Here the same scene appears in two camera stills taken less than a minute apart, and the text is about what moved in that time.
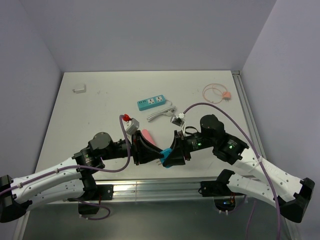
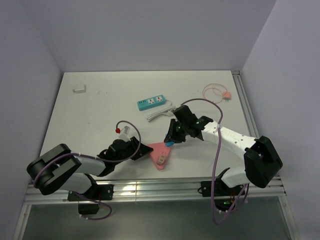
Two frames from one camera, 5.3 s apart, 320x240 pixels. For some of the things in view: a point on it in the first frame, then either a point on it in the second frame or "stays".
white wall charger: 81,90 stays
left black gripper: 140,149 -> 144,150
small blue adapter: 165,152 -> 169,143
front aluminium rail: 158,190 stays
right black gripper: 179,144 -> 172,135
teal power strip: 151,102 stays
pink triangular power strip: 148,136 -> 159,154
